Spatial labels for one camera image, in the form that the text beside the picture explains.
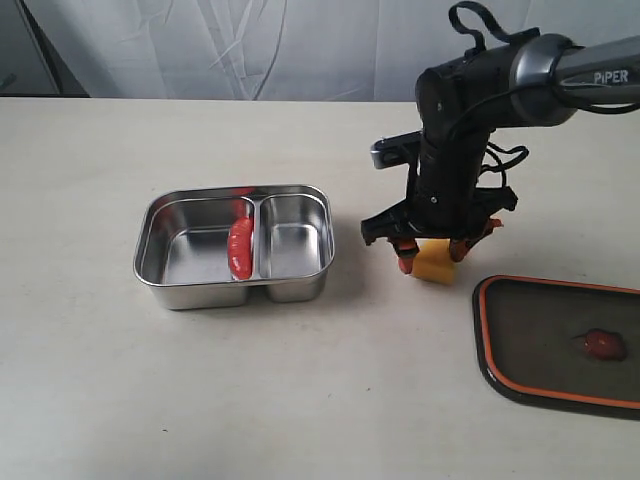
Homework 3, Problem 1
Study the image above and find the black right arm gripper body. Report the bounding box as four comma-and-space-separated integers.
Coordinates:
361, 164, 517, 245

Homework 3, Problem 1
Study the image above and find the yellow toy cheese wedge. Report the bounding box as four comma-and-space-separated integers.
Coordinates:
411, 239, 455, 285

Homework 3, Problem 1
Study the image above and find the dark transparent lunch box lid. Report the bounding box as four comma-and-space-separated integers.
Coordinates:
472, 275, 639, 420

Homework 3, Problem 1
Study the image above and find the red toy sausage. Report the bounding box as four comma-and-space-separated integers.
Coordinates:
227, 216, 254, 280

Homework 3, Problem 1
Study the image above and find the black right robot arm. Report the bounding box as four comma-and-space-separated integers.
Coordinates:
361, 34, 639, 274

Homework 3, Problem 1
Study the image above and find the white wrinkled backdrop curtain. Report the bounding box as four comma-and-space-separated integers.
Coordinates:
19, 0, 640, 102

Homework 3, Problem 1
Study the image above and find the stainless steel lunch box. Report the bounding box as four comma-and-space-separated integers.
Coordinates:
133, 184, 335, 310

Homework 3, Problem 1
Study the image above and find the dark vertical pole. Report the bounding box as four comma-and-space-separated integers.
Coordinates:
17, 0, 90, 98

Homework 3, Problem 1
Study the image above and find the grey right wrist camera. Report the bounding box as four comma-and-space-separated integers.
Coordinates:
370, 131, 422, 170

